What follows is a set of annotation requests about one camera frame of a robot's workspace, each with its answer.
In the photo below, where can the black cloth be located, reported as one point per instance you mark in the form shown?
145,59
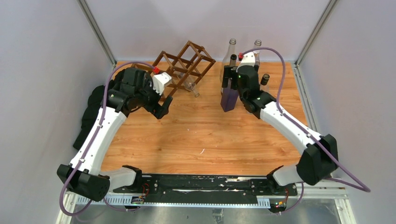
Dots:
90,115

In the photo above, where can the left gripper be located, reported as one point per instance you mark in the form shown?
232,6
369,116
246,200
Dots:
156,108

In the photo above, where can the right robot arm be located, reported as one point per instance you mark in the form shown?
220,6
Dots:
319,153

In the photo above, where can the clear bottle with black label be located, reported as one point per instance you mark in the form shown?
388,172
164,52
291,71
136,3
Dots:
231,48

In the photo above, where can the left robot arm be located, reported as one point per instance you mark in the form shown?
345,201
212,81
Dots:
131,88

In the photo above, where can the brown wooden wine rack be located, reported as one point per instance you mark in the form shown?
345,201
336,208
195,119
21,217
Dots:
192,60

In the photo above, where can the small clear bottle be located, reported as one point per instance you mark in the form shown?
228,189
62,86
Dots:
189,84

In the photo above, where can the blue bottle with BLUE text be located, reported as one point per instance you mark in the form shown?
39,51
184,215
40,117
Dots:
228,99

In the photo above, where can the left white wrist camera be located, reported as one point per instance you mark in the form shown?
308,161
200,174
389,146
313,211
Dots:
160,81

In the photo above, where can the dark green wine bottle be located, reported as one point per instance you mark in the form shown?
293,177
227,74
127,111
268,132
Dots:
231,60

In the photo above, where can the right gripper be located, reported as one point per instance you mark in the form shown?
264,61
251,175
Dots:
229,72

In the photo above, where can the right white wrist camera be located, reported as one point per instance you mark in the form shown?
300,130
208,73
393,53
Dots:
246,59

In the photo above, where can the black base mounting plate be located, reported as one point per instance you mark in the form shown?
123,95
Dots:
208,189

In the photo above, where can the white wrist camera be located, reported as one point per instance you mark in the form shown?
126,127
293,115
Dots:
246,59
160,81

